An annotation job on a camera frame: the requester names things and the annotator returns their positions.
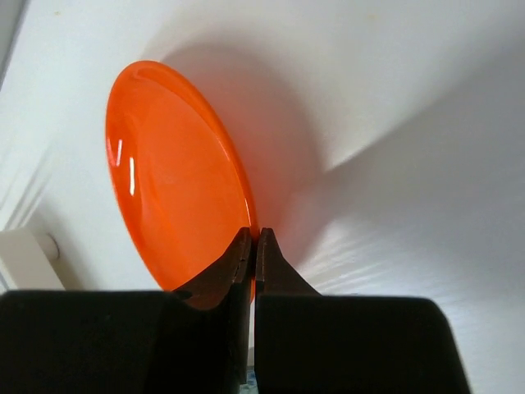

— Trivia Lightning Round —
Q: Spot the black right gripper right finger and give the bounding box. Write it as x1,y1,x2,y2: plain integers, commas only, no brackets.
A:
254,228,470,393

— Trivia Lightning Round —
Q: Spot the orange plate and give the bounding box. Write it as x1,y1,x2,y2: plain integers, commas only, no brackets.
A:
105,60,259,291

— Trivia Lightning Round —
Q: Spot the white wire dish rack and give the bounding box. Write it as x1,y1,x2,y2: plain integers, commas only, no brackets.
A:
0,228,64,293

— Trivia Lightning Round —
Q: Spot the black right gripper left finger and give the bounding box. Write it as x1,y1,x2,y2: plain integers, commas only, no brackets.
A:
1,228,252,393

